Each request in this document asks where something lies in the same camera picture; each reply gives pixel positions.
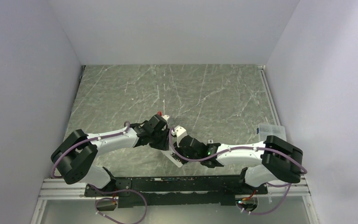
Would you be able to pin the clear plastic organizer box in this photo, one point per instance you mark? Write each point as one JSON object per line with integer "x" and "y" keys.
{"x": 264, "y": 130}

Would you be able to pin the white remote control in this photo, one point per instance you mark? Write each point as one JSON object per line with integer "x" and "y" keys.
{"x": 172, "y": 157}

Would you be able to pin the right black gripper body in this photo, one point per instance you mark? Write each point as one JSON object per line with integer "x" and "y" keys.
{"x": 182, "y": 152}

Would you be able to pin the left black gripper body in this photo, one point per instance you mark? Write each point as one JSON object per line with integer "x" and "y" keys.
{"x": 160, "y": 140}

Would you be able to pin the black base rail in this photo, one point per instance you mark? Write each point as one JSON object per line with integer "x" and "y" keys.
{"x": 224, "y": 190}

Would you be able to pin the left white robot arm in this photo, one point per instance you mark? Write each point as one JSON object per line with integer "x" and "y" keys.
{"x": 73, "y": 159}

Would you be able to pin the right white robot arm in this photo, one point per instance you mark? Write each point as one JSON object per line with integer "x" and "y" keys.
{"x": 264, "y": 161}

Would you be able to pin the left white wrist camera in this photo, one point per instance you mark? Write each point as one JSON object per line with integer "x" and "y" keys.
{"x": 164, "y": 116}

